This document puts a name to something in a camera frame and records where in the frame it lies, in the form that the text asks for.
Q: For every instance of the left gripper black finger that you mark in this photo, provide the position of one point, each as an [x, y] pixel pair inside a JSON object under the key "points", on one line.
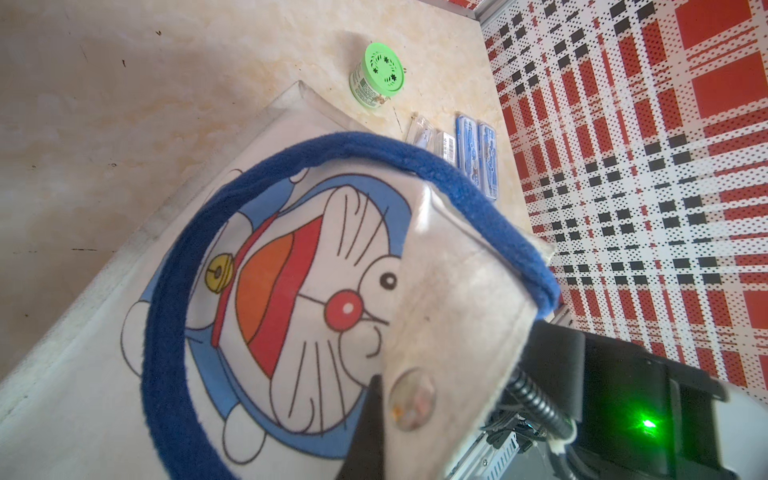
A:
{"points": [[366, 455]]}

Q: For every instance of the white canvas cartoon bag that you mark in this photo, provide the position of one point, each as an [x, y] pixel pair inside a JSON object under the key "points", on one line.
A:
{"points": [[236, 334]]}

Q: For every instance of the clear compass case small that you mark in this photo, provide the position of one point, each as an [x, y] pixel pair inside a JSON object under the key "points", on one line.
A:
{"points": [[444, 146]]}

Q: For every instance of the clear compass case grey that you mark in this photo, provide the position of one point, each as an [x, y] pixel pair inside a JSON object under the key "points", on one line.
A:
{"points": [[420, 132]]}

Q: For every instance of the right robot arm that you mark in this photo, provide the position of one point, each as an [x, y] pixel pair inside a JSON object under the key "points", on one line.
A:
{"points": [[632, 414]]}

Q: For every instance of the green lidded small jar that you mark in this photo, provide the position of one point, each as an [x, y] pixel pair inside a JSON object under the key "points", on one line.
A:
{"points": [[378, 77]]}

